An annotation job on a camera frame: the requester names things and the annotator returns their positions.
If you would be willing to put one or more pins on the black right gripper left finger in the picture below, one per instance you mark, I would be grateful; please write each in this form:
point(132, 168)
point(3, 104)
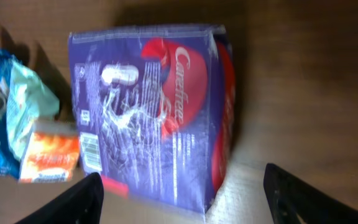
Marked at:
point(80, 204)

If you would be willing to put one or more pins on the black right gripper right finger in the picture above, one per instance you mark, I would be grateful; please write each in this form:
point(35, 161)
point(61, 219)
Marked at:
point(292, 200)

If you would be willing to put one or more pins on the orange small carton box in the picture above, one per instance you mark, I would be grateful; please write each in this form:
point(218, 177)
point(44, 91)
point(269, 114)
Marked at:
point(51, 154)

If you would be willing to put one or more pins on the mint green snack packet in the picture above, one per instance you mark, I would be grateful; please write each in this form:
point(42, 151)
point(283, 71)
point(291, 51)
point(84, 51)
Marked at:
point(29, 99)

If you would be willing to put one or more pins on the purple red Carefree pack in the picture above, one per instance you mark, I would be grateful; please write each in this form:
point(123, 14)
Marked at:
point(154, 110)

